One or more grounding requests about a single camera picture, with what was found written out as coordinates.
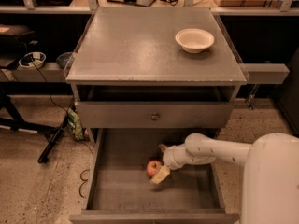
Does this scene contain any closed grey top drawer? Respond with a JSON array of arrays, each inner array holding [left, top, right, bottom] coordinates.
[[75, 101, 233, 128]]

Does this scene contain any black cable on floor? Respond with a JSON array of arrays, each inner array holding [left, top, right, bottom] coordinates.
[[78, 168, 92, 199]]

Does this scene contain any red apple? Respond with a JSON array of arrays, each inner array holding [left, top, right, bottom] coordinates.
[[147, 160, 163, 178]]

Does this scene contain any green snack bag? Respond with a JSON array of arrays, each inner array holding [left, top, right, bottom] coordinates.
[[67, 108, 85, 141]]

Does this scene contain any grey shelf rail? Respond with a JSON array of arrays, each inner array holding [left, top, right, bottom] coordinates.
[[0, 63, 65, 83]]

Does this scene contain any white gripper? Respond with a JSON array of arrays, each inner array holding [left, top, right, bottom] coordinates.
[[150, 144, 187, 185]]

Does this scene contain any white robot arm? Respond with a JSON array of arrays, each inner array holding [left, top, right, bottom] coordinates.
[[151, 133, 299, 224]]

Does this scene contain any round metal drawer knob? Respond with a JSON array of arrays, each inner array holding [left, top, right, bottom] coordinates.
[[150, 113, 160, 121]]

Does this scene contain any grey cabinet with counter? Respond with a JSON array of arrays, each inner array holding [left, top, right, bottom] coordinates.
[[66, 7, 246, 141]]

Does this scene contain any black stand leg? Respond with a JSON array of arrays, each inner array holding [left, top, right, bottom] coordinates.
[[0, 91, 68, 164]]

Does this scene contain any open grey middle drawer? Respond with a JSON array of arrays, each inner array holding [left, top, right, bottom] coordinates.
[[69, 128, 239, 224]]

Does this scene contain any white bowl with items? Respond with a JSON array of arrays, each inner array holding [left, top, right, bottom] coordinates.
[[19, 51, 46, 69]]

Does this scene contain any black bag on shelf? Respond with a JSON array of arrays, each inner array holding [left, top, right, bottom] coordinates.
[[0, 24, 36, 54]]

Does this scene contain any dark bowl on shelf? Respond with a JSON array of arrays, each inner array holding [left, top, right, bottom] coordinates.
[[56, 52, 74, 68]]

